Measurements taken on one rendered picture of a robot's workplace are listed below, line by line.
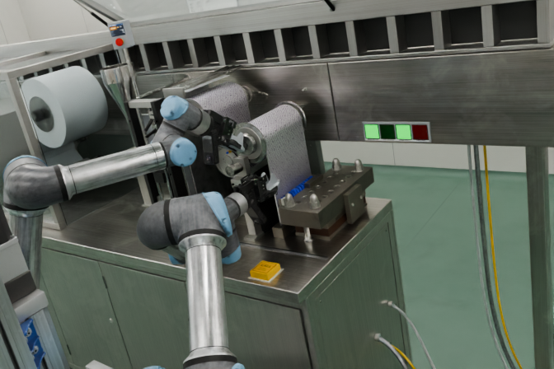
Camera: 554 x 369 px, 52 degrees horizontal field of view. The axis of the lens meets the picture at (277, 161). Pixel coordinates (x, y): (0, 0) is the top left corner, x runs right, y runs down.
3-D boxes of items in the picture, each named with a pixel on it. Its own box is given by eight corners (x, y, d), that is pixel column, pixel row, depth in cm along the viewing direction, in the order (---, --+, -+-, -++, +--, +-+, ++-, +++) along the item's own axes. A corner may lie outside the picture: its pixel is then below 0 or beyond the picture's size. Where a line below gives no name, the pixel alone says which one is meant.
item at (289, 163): (275, 203, 199) (265, 154, 193) (311, 178, 216) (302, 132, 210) (277, 203, 199) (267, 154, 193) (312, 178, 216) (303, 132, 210)
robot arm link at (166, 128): (152, 158, 161) (170, 123, 161) (142, 151, 171) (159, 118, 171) (176, 169, 165) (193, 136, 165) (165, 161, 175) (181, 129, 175)
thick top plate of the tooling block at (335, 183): (281, 224, 195) (278, 207, 193) (337, 179, 224) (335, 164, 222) (321, 229, 185) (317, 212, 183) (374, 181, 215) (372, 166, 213)
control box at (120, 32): (112, 50, 215) (105, 24, 212) (119, 48, 221) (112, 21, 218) (129, 48, 214) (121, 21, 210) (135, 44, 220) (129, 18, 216)
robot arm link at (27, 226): (-2, 360, 153) (5, 162, 144) (-4, 334, 166) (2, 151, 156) (46, 354, 159) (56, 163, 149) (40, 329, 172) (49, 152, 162)
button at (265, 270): (251, 277, 178) (249, 271, 178) (263, 266, 184) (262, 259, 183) (268, 281, 174) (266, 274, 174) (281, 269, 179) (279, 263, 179)
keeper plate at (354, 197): (347, 223, 199) (342, 194, 196) (360, 211, 207) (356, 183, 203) (354, 224, 198) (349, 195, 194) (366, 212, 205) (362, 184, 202)
